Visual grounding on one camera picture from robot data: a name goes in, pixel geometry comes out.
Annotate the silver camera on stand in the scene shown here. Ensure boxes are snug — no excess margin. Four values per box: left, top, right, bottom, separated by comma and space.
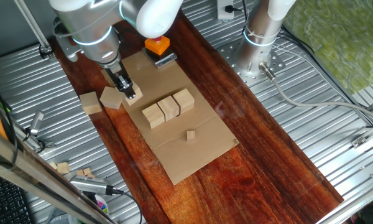
28, 110, 46, 137

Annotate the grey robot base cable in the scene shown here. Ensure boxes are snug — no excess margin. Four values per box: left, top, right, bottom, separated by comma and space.
258, 61, 373, 125

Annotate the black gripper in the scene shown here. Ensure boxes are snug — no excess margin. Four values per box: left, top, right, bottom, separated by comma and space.
106, 63, 137, 100

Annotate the silver robot mounting plate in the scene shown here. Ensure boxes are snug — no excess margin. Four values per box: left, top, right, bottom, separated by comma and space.
217, 37, 287, 88

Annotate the reddish wood grain board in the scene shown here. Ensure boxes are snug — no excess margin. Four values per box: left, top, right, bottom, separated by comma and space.
48, 2, 345, 224

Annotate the large wooden cube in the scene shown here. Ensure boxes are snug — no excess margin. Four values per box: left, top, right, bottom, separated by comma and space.
157, 95, 180, 122
79, 91, 103, 116
142, 103, 165, 129
124, 82, 144, 107
173, 88, 195, 114
99, 86, 124, 110

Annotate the white power strip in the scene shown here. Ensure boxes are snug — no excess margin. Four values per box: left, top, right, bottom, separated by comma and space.
216, 0, 236, 22

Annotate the black keyboard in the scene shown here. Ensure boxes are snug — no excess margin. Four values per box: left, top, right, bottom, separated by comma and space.
0, 170, 34, 224

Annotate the black power plug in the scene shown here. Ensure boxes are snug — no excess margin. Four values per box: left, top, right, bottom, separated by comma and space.
225, 4, 243, 14

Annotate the metal camera stand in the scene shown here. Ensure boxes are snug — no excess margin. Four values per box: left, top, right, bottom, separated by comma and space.
14, 123, 55, 150

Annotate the aluminium stand pole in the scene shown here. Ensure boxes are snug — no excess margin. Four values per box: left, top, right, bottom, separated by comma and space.
14, 0, 55, 60

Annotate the brown cardboard sheet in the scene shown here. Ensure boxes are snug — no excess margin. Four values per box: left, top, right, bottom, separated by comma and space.
100, 51, 239, 186

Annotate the orange emergency stop button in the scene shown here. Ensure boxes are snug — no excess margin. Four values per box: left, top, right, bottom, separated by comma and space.
144, 35, 171, 56

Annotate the black camera cable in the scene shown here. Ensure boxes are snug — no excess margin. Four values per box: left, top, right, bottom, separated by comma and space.
110, 186, 144, 224

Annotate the metal frame bar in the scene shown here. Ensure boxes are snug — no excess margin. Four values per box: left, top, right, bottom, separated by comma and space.
0, 121, 116, 224

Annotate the aluminium profile bar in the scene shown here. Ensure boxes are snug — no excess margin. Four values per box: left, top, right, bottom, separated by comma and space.
350, 93, 373, 149
315, 179, 373, 224

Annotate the silver camera with cable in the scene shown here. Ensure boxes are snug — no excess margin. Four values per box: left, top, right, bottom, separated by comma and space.
69, 174, 114, 196

